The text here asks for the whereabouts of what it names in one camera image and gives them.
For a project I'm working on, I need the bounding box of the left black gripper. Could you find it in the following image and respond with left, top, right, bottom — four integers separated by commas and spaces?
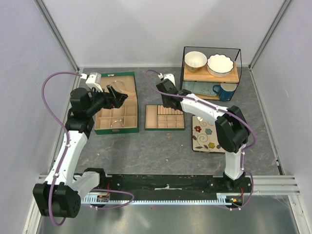
86, 85, 128, 116

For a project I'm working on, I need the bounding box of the silver pearl bangle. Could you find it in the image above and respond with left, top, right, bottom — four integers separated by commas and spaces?
111, 119, 124, 128

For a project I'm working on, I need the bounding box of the green jewelry tray insert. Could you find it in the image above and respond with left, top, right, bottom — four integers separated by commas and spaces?
145, 104, 185, 131

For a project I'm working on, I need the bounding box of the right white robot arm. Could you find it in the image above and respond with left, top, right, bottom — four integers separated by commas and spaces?
156, 79, 250, 192

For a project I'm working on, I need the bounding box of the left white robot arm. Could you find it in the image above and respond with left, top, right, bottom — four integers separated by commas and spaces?
33, 85, 128, 218

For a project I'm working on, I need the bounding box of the green jewelry box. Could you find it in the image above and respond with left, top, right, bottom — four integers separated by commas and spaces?
94, 72, 139, 135

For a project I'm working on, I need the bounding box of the cream floral bowl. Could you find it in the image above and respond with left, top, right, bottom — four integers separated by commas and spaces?
184, 51, 207, 72

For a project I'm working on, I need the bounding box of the light blue rectangular plate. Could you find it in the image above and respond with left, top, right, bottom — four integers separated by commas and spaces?
182, 81, 219, 97

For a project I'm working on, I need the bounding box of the white scalloped bowl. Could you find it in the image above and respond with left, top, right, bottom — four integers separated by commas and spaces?
207, 54, 234, 78

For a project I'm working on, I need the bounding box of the blue enamel mug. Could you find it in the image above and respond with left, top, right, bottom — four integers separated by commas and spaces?
213, 83, 237, 101

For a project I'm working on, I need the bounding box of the square floral plate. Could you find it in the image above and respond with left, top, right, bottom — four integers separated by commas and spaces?
192, 115, 225, 154

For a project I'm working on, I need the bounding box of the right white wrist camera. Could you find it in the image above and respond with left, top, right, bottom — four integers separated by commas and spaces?
158, 73, 176, 86

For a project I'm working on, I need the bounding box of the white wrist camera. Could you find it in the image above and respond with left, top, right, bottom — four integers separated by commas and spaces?
158, 73, 176, 86
80, 72, 103, 93

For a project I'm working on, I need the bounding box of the silver chain necklace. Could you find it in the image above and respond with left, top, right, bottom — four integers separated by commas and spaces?
112, 79, 132, 94

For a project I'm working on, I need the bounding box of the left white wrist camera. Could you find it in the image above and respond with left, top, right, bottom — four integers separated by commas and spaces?
80, 72, 103, 93

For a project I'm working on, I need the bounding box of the black wire shelf rack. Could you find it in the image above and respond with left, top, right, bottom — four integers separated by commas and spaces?
180, 46, 242, 101

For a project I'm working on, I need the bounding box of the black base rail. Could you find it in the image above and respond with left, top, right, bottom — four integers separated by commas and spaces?
73, 173, 254, 195

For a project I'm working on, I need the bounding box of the grey cable duct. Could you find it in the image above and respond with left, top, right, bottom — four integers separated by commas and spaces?
81, 192, 243, 207

